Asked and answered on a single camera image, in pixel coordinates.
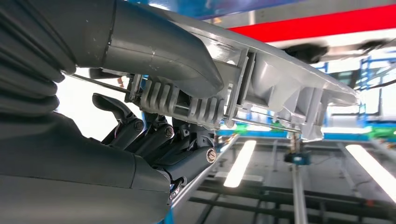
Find ceiling light panel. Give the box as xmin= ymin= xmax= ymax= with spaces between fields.
xmin=345 ymin=144 xmax=396 ymax=203
xmin=223 ymin=140 xmax=257 ymax=188

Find black bulky object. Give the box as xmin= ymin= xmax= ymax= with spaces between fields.
xmin=283 ymin=43 xmax=329 ymax=64

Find grey ceiling rail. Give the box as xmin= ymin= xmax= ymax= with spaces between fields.
xmin=171 ymin=136 xmax=240 ymax=211

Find blue ceiling hoist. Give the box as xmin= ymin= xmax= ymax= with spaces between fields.
xmin=284 ymin=133 xmax=311 ymax=166

